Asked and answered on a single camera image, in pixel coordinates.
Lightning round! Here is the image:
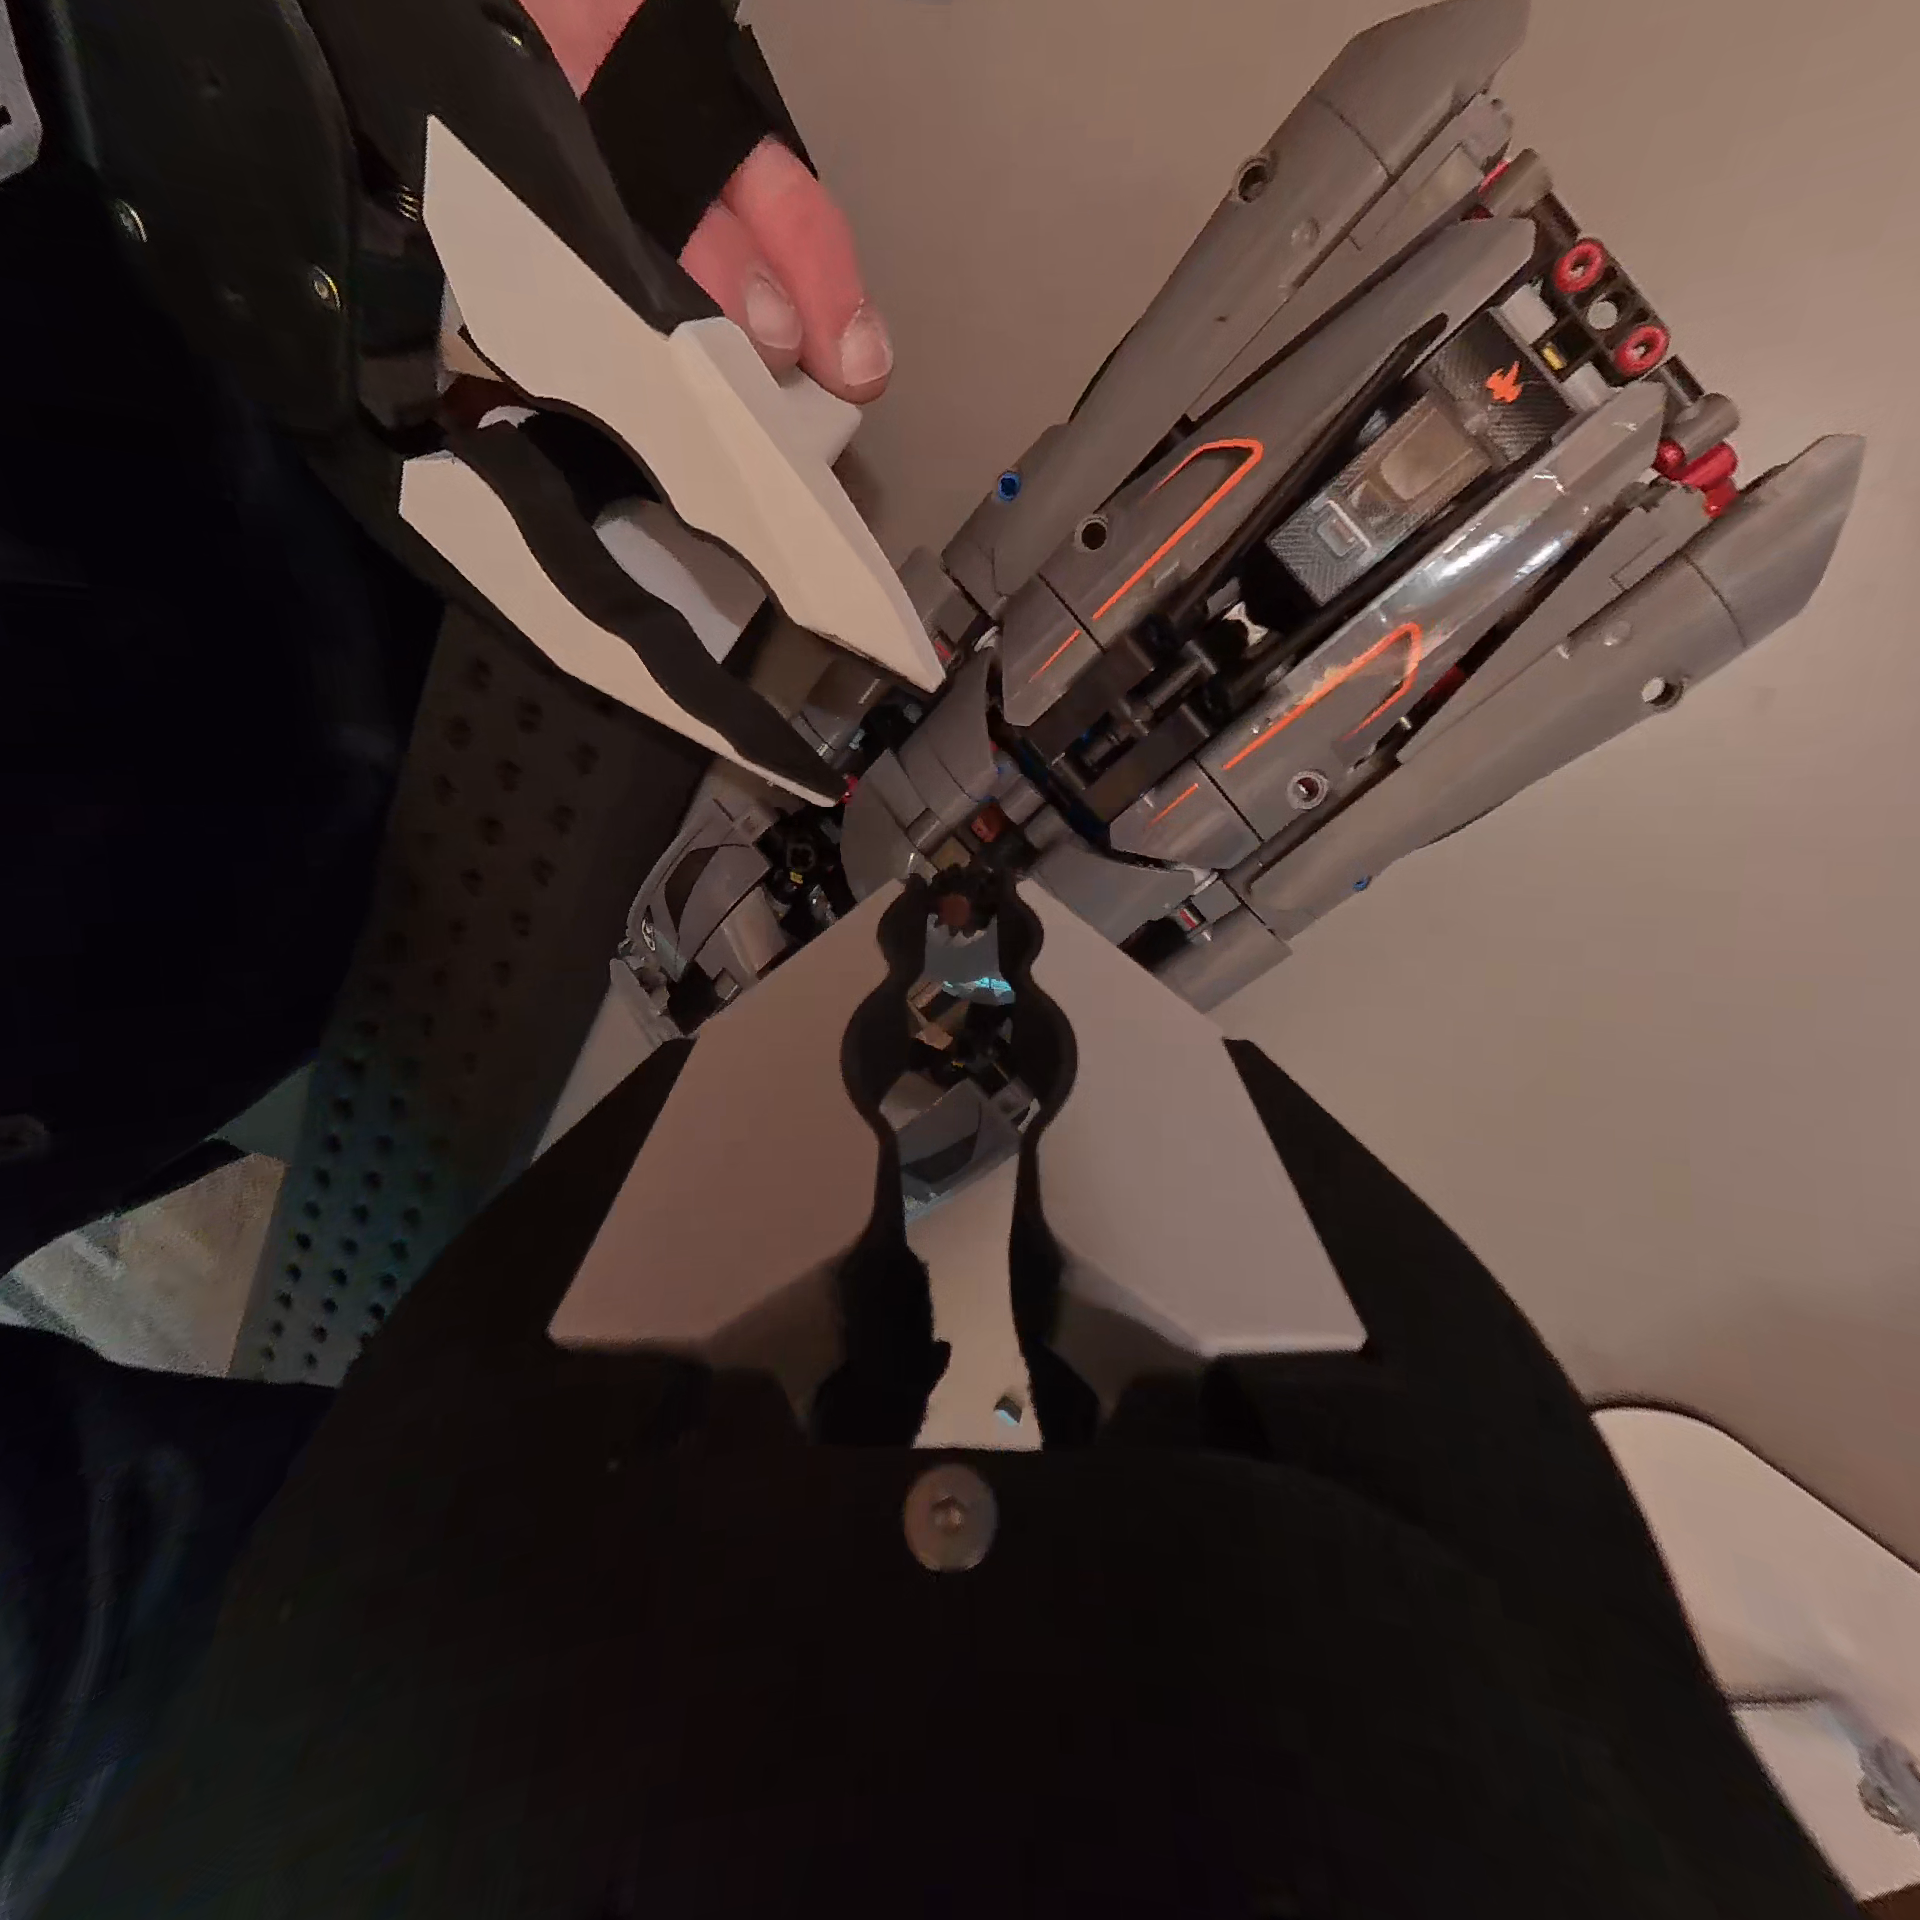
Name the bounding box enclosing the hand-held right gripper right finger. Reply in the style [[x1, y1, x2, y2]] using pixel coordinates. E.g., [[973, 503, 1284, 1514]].
[[1007, 873, 1369, 1445]]

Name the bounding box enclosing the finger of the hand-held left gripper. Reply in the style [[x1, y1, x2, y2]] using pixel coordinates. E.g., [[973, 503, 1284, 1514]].
[[423, 118, 950, 698], [399, 422, 847, 810]]

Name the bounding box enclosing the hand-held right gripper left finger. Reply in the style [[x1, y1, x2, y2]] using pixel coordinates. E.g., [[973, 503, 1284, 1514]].
[[547, 880, 950, 1450]]

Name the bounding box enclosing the dark lego car model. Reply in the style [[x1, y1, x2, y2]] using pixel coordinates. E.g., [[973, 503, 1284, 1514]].
[[608, 0, 1869, 1210]]

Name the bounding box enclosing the person's left hand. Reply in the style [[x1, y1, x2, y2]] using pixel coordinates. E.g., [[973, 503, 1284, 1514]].
[[547, 0, 895, 408]]

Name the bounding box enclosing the black dimpled fabric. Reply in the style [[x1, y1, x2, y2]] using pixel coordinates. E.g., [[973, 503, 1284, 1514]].
[[230, 600, 721, 1383]]

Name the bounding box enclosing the white book stand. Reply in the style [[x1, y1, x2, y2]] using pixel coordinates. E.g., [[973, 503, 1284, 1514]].
[[1590, 1401, 1920, 1904]]

